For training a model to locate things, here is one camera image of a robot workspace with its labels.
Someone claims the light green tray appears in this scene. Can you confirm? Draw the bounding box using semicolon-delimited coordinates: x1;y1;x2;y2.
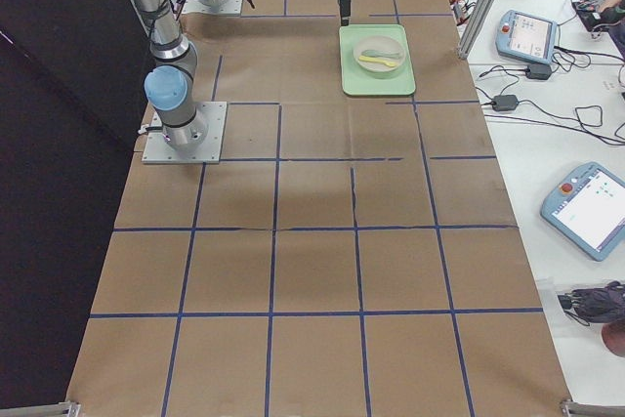
339;24;416;97

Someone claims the teach pendant near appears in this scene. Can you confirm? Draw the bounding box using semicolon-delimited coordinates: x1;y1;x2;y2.
540;161;624;262

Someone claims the aluminium frame post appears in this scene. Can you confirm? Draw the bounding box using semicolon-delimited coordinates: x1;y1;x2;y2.
456;0;520;60

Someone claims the yellow plastic fork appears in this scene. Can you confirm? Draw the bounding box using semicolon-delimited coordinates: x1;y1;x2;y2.
357;55;399;68

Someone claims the white round plate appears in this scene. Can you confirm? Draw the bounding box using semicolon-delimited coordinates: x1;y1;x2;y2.
353;35;407;76

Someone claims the black power adapter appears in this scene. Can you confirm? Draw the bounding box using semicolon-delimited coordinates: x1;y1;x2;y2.
524;63;553;81

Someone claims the black power brick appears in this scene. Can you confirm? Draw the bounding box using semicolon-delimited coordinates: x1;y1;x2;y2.
491;95;519;112

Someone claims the dark folded umbrella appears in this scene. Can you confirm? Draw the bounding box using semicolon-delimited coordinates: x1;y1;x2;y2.
558;280;624;326

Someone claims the teach pendant far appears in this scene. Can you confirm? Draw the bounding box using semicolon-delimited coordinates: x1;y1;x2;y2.
495;10;558;65

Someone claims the green plastic spoon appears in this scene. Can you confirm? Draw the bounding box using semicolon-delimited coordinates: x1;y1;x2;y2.
360;50;403;60

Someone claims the teach pendant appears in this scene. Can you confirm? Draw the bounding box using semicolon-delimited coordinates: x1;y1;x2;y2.
495;10;558;65
540;161;624;262

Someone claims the brown paper table cover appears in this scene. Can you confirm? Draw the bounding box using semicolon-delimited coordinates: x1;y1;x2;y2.
67;0;568;416

